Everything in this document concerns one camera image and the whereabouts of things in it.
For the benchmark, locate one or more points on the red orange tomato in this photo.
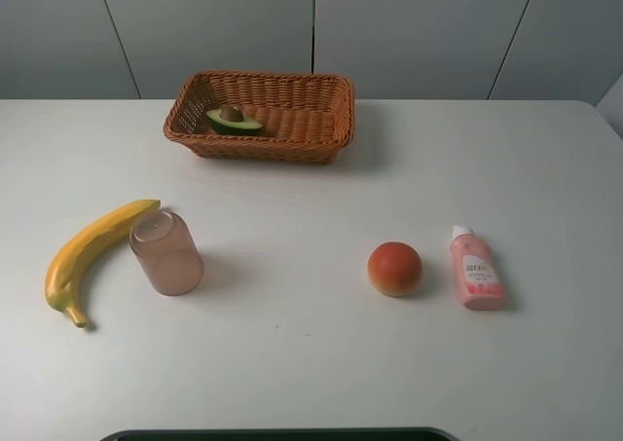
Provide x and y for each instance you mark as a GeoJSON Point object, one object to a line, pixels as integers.
{"type": "Point", "coordinates": [395, 269]}

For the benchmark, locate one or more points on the yellow banana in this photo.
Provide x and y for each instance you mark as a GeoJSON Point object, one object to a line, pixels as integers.
{"type": "Point", "coordinates": [69, 266]}

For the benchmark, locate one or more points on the pink translucent plastic cup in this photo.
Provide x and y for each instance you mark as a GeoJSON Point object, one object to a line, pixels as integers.
{"type": "Point", "coordinates": [166, 251]}

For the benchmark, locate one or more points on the pink bottle with white cap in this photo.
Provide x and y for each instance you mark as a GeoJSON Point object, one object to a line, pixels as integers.
{"type": "Point", "coordinates": [477, 282]}

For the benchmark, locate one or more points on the black tray edge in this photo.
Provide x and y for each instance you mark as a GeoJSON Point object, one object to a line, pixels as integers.
{"type": "Point", "coordinates": [288, 434]}

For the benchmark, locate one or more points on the halved avocado with pit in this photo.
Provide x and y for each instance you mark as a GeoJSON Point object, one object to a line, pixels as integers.
{"type": "Point", "coordinates": [230, 120]}

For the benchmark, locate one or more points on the brown wicker basket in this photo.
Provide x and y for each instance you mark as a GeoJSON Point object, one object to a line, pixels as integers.
{"type": "Point", "coordinates": [305, 118]}

